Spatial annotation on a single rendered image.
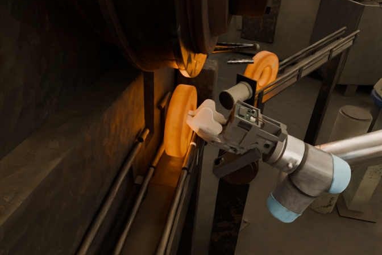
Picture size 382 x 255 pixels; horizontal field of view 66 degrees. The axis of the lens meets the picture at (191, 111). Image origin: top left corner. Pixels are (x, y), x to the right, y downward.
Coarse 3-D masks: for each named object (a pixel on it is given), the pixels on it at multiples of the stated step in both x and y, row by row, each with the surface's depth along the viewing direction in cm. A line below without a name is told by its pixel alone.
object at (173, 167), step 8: (192, 136) 71; (160, 160) 63; (168, 160) 63; (176, 160) 63; (184, 160) 63; (160, 168) 60; (168, 168) 60; (176, 168) 61; (152, 176) 58; (160, 176) 58; (168, 176) 58; (176, 176) 59; (160, 184) 56; (168, 184) 57; (176, 184) 57
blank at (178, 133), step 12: (180, 84) 61; (180, 96) 56; (192, 96) 60; (168, 108) 55; (180, 108) 55; (192, 108) 64; (168, 120) 55; (180, 120) 54; (168, 132) 55; (180, 132) 55; (192, 132) 69; (168, 144) 56; (180, 144) 56; (180, 156) 59
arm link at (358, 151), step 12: (372, 132) 67; (324, 144) 73; (336, 144) 70; (348, 144) 68; (360, 144) 66; (372, 144) 65; (348, 156) 67; (360, 156) 66; (372, 156) 65; (360, 168) 69
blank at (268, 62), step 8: (256, 56) 90; (264, 56) 89; (272, 56) 92; (248, 64) 90; (256, 64) 88; (264, 64) 91; (272, 64) 94; (248, 72) 90; (256, 72) 89; (264, 72) 98; (272, 72) 96; (256, 80) 91; (264, 80) 97; (272, 80) 99; (256, 88) 93
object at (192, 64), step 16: (128, 0) 27; (144, 0) 27; (160, 0) 27; (176, 0) 26; (128, 16) 29; (144, 16) 29; (160, 16) 28; (176, 16) 27; (128, 32) 31; (144, 32) 31; (160, 32) 30; (176, 32) 28; (144, 48) 34; (160, 48) 33; (176, 48) 30; (192, 48) 37; (160, 64) 39; (176, 64) 38; (192, 64) 39
